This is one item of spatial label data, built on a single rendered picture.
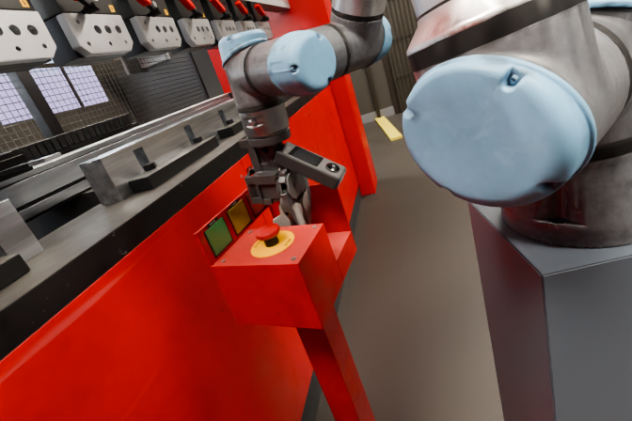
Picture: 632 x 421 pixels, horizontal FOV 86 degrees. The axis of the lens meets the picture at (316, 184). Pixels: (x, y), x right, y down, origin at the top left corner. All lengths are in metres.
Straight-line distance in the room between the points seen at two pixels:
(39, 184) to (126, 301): 0.48
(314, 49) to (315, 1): 1.87
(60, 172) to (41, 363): 0.59
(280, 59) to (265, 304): 0.35
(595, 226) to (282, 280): 0.37
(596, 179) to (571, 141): 0.18
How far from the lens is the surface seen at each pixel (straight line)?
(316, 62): 0.43
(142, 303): 0.65
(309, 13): 2.31
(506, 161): 0.25
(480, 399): 1.25
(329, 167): 0.54
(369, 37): 0.52
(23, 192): 1.01
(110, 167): 0.80
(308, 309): 0.52
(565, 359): 0.48
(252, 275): 0.53
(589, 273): 0.42
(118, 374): 0.63
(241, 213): 0.62
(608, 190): 0.42
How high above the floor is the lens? 1.03
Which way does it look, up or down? 20 degrees down
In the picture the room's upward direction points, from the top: 18 degrees counter-clockwise
